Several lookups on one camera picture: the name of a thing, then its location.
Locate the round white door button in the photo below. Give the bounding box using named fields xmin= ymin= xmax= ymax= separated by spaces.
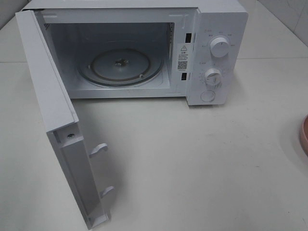
xmin=200 ymin=90 xmax=215 ymax=102

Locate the white round knob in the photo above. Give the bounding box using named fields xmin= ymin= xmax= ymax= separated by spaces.
xmin=209 ymin=36 xmax=230 ymax=58
xmin=204 ymin=68 xmax=222 ymax=86

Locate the white microwave door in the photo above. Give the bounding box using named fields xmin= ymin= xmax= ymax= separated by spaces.
xmin=16 ymin=10 xmax=114 ymax=230

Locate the white microwave oven body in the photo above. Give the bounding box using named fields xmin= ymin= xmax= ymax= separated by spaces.
xmin=20 ymin=0 xmax=248 ymax=105

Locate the pink round plate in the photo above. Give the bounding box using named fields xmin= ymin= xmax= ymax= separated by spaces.
xmin=299 ymin=116 xmax=308 ymax=156

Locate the white warning label sticker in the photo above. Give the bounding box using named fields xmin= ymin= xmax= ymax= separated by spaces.
xmin=176 ymin=43 xmax=192 ymax=72

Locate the glass microwave turntable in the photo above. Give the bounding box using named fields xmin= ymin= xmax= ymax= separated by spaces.
xmin=78 ymin=48 xmax=164 ymax=87

